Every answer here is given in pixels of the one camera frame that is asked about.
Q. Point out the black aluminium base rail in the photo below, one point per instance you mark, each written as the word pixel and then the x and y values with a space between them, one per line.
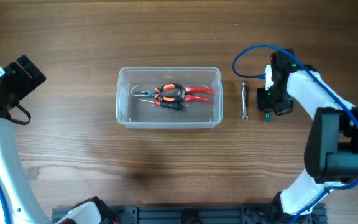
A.
pixel 240 214

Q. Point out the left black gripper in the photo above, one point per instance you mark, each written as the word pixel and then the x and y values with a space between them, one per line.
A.
pixel 30 72

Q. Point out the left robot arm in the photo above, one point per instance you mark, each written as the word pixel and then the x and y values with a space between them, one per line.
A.
pixel 17 201

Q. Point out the orange black long-nose pliers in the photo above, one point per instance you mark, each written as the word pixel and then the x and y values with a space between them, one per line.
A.
pixel 158 95

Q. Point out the clear plastic container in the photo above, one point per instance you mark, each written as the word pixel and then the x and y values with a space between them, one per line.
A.
pixel 133 113

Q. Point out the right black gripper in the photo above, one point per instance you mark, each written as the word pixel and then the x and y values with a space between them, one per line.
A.
pixel 274 103

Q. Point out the red black handled screwdriver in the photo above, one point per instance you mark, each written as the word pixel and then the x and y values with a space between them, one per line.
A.
pixel 174 106

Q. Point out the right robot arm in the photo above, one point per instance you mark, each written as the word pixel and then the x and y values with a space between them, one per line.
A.
pixel 331 152

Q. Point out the silver combination wrench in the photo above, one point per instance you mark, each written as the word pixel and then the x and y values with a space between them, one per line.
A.
pixel 244 102

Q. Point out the green handled screwdriver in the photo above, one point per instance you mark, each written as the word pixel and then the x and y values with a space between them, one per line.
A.
pixel 267 116

